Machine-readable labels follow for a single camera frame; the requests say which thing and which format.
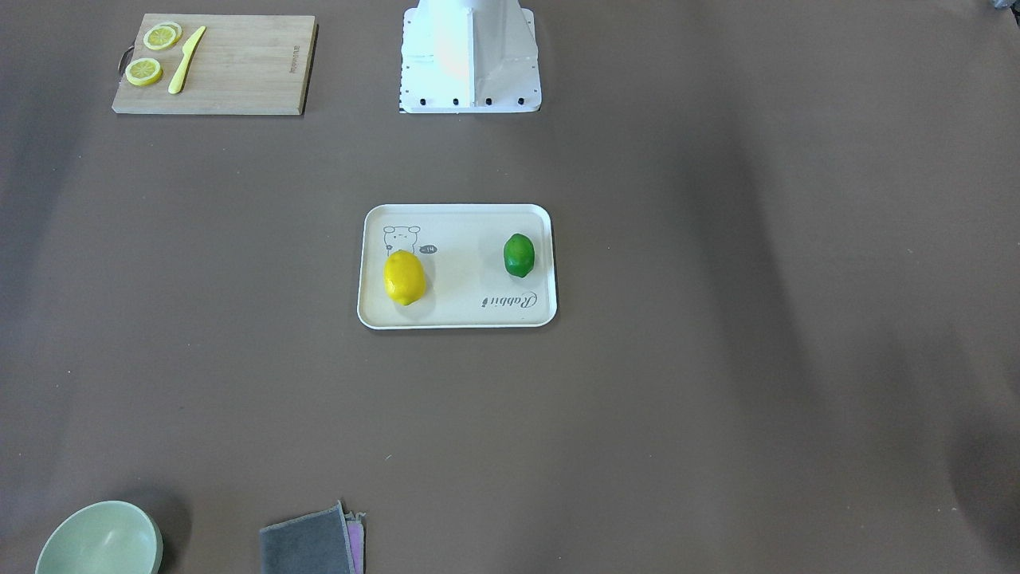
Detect cream rabbit tray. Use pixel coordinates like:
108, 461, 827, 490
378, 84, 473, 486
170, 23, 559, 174
357, 203, 558, 330

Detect yellow plastic knife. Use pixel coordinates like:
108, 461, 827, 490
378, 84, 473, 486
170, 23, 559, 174
167, 27, 207, 95

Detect yellow lemon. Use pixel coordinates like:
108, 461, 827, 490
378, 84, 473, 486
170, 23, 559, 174
383, 250, 427, 306

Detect green lime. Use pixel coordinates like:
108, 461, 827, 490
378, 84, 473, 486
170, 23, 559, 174
503, 233, 536, 277

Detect grey folded cloth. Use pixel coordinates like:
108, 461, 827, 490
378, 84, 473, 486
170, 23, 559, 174
259, 501, 367, 573

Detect lemon slice near handle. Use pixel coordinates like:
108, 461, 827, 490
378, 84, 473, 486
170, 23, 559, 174
123, 57, 163, 87

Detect white camera pole base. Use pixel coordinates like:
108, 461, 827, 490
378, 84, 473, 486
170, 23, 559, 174
398, 1, 543, 114

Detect green ceramic bowl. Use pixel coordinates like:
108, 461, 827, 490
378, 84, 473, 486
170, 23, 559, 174
35, 501, 163, 573

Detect wooden cutting board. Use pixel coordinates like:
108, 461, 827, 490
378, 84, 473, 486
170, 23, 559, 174
112, 12, 318, 116

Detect lemon slice far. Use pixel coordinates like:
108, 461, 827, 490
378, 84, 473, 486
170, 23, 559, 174
143, 22, 182, 51

